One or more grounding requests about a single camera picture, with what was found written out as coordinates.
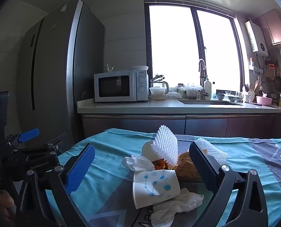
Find kitchen faucet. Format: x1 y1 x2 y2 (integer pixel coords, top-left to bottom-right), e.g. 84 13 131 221
198 58 206 100

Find glass jar on counter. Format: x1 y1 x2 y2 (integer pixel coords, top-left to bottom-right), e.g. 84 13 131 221
177 84 185 98

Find white blue paper cup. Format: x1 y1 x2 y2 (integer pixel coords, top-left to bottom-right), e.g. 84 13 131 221
132 170 181 210

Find orange peel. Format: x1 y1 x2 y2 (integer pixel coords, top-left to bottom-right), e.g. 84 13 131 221
152 159 171 170

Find white tissue back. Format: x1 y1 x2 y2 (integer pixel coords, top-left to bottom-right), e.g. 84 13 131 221
122 155 155 172

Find white tissue front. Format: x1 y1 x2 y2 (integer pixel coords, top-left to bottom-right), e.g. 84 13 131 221
151 188 204 227

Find grey refrigerator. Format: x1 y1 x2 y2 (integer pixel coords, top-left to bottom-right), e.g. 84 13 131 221
16 0 105 145

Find person's left hand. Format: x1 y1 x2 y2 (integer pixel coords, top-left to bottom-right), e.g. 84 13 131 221
0 190 15 226

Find white bowl on microwave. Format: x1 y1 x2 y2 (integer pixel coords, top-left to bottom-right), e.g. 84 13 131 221
131 65 149 71

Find pink upper cabinet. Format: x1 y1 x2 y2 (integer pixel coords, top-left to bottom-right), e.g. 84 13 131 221
253 9 281 47

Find white water heater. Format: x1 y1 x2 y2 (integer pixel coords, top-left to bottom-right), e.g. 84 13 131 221
245 21 268 57

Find pink basin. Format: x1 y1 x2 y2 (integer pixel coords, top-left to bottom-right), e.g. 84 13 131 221
256 96 272 106

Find white soap bottle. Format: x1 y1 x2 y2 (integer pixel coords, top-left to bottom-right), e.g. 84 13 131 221
204 77 212 100

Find teal grey tablecloth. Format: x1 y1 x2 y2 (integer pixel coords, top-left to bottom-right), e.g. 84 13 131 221
45 127 281 227

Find hanging black pan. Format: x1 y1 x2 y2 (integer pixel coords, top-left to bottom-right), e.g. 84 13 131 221
273 68 281 93

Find white microwave oven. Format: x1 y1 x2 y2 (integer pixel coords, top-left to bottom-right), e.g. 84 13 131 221
94 69 149 103

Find glass kettle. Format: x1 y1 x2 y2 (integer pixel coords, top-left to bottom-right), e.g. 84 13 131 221
149 74 169 96

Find white foam fruit net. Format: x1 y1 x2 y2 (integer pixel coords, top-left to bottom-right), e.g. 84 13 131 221
150 125 178 166

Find dark lower kitchen cabinets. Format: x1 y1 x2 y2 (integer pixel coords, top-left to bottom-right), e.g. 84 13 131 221
83 113 281 139

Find white tissue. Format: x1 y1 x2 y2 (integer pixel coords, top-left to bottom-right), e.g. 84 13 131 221
122 155 155 172
151 188 204 227

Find golden snack wrapper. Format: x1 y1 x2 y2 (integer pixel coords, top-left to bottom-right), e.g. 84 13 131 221
174 151 203 182

